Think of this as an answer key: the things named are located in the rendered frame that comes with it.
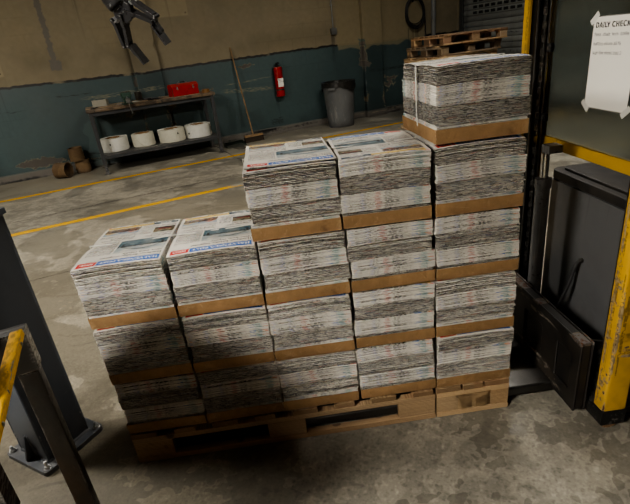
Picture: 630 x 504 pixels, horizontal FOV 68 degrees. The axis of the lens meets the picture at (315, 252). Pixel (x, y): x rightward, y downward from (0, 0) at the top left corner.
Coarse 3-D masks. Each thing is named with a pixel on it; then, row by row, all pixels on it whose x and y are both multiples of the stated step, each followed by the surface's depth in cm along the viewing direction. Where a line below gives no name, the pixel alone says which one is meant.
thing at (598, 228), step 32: (576, 192) 187; (608, 192) 168; (576, 224) 190; (608, 224) 171; (576, 256) 193; (608, 256) 173; (544, 288) 222; (576, 288) 196; (608, 288) 176; (576, 320) 199
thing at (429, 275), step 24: (264, 288) 165; (312, 288) 156; (336, 288) 157; (360, 288) 158; (144, 312) 154; (168, 312) 155; (192, 312) 156; (384, 336) 166; (408, 336) 167; (432, 336) 168; (192, 360) 166; (216, 360) 164; (240, 360) 165; (264, 360) 166; (408, 384) 176; (432, 384) 177; (240, 408) 173; (264, 408) 174; (288, 408) 175
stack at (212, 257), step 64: (128, 256) 150; (192, 256) 148; (256, 256) 150; (320, 256) 153; (384, 256) 155; (192, 320) 156; (256, 320) 159; (320, 320) 161; (384, 320) 164; (128, 384) 165; (192, 384) 168; (256, 384) 170; (320, 384) 173; (384, 384) 175; (192, 448) 180
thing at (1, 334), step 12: (24, 324) 122; (0, 336) 118; (24, 336) 120; (0, 348) 118; (24, 348) 120; (36, 348) 126; (0, 360) 119; (24, 360) 121; (36, 360) 123; (24, 372) 122
